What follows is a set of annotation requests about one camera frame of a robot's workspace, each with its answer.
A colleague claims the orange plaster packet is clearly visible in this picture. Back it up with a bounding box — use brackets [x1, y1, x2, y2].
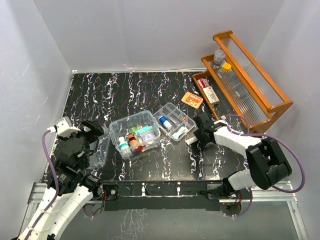
[181, 91, 203, 109]

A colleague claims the clear jar on shelf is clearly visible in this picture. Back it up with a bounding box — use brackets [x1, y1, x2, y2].
[213, 49, 226, 65]

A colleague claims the beige medicine box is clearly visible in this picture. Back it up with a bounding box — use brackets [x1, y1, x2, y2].
[202, 86, 220, 106]

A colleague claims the metal frame rail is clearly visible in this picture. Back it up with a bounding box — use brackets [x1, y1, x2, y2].
[19, 181, 297, 235]

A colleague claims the clear first aid box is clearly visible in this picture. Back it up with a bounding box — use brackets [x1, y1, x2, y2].
[109, 110, 161, 160]

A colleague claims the green wind oil box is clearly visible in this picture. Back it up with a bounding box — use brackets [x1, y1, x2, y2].
[129, 125, 142, 134]

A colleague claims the teal bandage packet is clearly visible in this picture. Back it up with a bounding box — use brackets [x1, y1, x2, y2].
[135, 125, 153, 134]

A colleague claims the white blue gauze packet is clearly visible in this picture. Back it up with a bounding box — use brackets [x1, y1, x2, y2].
[139, 130, 156, 142]

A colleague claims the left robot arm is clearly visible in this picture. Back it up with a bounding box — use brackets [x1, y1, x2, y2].
[17, 117, 104, 240]

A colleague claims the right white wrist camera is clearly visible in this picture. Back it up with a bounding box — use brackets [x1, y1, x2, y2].
[214, 116, 228, 126]

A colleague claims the red white medicine box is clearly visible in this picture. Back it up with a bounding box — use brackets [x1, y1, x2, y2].
[197, 78, 210, 89]

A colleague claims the orange wooden shelf rack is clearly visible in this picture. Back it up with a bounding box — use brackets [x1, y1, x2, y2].
[192, 30, 293, 133]

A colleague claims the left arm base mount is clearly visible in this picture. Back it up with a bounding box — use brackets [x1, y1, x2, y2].
[84, 174, 120, 208]

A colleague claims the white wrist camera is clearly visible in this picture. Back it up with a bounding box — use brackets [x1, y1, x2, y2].
[214, 116, 228, 126]
[47, 116, 81, 138]

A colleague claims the clear compartment organizer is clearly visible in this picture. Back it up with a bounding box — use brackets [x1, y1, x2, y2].
[153, 102, 196, 142]

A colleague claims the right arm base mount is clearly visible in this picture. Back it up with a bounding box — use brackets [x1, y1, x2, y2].
[198, 177, 251, 204]

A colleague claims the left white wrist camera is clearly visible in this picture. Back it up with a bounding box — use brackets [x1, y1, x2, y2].
[47, 116, 81, 138]

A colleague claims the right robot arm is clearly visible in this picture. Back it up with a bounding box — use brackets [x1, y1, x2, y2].
[194, 113, 292, 199]

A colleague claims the yellow capped bottle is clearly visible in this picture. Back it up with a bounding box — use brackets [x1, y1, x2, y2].
[221, 62, 232, 71]

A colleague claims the blue white spray bottle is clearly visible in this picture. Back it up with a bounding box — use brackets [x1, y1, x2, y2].
[158, 115, 173, 131]

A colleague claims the white green capped bottle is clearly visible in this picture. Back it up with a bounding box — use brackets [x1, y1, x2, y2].
[118, 136, 129, 151]

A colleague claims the orange brown medicine bottle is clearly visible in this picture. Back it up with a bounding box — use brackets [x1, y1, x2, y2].
[128, 134, 138, 147]

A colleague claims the clear box lid with handle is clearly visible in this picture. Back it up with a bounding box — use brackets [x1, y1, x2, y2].
[88, 128, 110, 170]

